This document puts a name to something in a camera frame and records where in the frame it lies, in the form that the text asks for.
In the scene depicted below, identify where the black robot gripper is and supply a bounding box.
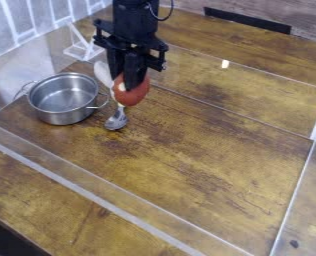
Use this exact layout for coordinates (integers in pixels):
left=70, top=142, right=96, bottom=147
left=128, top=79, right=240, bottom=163
left=93, top=0, right=169, bottom=91

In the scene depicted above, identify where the clear acrylic triangle bracket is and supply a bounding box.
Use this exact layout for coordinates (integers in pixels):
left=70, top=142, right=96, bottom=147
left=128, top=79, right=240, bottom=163
left=63, top=23, right=105, bottom=61

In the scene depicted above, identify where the black bar on wall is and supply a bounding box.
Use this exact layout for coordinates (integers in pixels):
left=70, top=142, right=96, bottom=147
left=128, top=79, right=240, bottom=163
left=204, top=7, right=292, bottom=35

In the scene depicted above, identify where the small silver pot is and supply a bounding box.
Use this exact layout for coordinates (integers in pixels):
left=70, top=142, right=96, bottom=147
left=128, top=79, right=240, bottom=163
left=14, top=72, right=110, bottom=125

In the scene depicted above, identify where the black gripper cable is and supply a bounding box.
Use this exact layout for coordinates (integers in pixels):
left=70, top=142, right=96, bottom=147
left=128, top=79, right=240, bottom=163
left=146, top=0, right=176, bottom=22

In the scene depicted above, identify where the spoon with yellow-green handle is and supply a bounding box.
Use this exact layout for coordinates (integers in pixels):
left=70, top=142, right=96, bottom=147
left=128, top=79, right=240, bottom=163
left=105, top=105, right=128, bottom=131

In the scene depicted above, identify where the red toy mushroom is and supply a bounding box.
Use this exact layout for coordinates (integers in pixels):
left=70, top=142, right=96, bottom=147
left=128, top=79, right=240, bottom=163
left=93, top=60, right=152, bottom=108

